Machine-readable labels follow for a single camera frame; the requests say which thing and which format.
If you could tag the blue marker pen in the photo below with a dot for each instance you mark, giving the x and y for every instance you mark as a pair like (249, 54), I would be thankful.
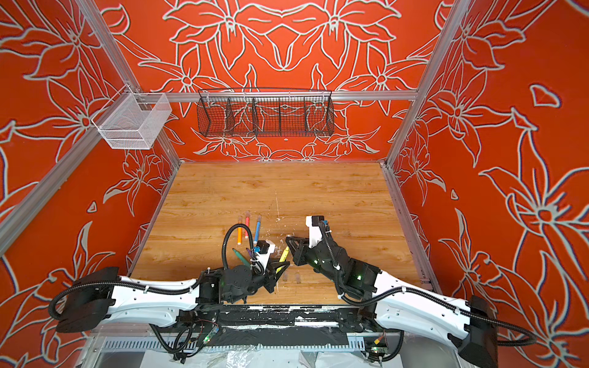
(257, 229)

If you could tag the green marker pen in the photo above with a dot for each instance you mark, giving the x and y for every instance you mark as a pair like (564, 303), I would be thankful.
(241, 257)

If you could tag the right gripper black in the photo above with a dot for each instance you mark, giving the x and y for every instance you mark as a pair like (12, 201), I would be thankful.
(300, 252)

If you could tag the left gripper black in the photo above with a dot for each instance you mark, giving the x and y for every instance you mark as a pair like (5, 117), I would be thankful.
(278, 274)

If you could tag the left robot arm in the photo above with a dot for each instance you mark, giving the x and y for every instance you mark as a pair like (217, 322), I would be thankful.
(104, 296)

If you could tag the pink marker pen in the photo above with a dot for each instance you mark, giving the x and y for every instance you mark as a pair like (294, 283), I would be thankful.
(247, 220)

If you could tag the black wire basket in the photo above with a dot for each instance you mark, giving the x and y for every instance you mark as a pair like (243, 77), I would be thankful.
(265, 113)

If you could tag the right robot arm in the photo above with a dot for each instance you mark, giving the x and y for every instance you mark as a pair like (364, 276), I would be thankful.
(467, 326)

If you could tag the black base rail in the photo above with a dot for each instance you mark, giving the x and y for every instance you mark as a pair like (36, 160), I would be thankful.
(344, 318)

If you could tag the yellow marker pen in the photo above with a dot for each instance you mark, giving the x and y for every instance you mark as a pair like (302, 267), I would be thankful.
(284, 255)

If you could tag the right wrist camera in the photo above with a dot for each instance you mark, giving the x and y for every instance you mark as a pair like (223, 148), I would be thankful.
(315, 234)

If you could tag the clear plastic bin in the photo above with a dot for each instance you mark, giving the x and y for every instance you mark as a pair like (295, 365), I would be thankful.
(129, 124)

